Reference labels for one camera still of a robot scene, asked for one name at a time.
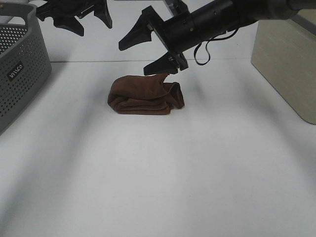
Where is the beige box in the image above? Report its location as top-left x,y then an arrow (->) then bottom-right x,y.
251,15 -> 316,124

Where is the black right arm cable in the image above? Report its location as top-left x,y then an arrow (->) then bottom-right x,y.
194,27 -> 239,66

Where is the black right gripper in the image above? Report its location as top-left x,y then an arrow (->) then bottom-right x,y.
118,0 -> 238,75

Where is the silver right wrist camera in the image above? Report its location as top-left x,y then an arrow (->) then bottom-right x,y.
163,0 -> 189,16

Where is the brown towel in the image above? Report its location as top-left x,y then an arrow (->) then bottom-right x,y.
107,74 -> 185,115

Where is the grey perforated laundry basket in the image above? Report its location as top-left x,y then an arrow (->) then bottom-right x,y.
0,1 -> 52,132

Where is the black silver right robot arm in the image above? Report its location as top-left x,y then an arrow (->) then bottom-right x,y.
118,0 -> 316,76

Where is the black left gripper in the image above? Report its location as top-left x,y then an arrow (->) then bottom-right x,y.
36,0 -> 113,37

